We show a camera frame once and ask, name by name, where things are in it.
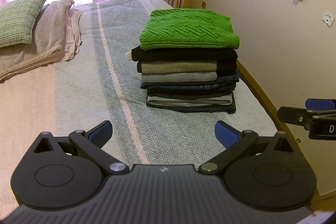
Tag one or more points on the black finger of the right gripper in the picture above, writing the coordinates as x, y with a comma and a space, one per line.
306, 118
320, 104

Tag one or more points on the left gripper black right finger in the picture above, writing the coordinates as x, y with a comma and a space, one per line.
236, 144

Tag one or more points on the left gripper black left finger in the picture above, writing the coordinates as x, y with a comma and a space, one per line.
89, 145

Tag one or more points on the green knitted sweater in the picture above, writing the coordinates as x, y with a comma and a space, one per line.
188, 28

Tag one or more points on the black grey folded garment bottom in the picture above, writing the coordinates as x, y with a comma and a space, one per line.
193, 103

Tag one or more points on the black folded garment top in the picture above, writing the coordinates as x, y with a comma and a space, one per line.
226, 58

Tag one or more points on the beige folded garment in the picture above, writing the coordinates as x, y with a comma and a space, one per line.
159, 67

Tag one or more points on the beige folded blanket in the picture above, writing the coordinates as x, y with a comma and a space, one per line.
56, 37

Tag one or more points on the green checked pillow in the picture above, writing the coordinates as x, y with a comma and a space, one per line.
17, 21

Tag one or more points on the brown bed frame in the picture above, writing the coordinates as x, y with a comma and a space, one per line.
319, 202

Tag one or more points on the white wall socket lower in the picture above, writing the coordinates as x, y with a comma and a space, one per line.
328, 18

